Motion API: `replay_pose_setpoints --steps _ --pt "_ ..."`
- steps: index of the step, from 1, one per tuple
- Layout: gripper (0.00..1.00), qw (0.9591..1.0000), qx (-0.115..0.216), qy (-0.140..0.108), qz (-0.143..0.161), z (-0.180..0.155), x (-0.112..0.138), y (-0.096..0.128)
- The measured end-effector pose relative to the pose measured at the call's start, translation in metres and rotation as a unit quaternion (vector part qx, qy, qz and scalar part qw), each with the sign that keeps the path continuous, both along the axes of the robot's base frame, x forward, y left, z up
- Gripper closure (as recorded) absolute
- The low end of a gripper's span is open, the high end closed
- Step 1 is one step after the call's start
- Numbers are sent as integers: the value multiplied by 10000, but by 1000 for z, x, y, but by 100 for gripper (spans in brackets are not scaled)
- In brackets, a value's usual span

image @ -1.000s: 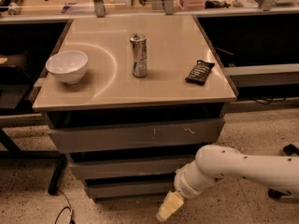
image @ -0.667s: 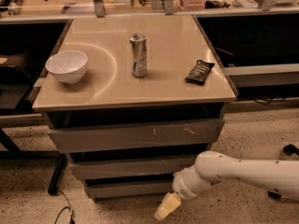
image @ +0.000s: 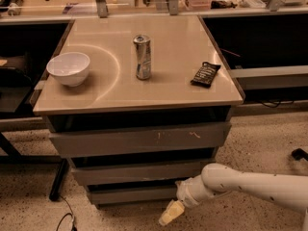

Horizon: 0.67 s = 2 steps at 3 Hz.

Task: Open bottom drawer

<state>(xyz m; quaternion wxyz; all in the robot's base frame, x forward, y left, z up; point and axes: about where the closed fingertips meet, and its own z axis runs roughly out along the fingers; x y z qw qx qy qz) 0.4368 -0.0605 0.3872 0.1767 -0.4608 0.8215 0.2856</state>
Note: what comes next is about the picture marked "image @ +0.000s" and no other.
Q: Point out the grey drawer cabinet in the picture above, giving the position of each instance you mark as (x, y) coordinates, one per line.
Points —
(112, 97)

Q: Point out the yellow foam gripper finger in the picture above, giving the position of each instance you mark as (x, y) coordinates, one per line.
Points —
(174, 209)

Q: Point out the black snack bar wrapper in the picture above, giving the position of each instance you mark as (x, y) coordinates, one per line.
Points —
(205, 75)

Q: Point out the white ceramic bowl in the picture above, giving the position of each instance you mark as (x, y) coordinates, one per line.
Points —
(69, 69)

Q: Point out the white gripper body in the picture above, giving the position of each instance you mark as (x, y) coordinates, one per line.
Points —
(187, 193)

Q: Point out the grey bottom drawer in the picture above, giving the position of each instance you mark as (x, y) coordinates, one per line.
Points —
(132, 195)

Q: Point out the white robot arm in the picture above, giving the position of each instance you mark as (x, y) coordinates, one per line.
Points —
(215, 180)

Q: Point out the grey drawer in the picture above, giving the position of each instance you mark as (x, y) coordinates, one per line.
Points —
(140, 140)
(132, 195)
(139, 172)

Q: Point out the black table leg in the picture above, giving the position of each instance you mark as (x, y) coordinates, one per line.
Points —
(59, 177)

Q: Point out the grey top drawer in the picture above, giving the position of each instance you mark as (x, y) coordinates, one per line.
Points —
(140, 140)

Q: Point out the silver drink can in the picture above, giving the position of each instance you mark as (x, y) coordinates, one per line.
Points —
(143, 51)

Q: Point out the grey middle drawer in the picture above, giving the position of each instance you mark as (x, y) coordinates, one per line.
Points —
(139, 172)

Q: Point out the black chair base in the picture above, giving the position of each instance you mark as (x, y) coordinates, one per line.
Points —
(299, 154)

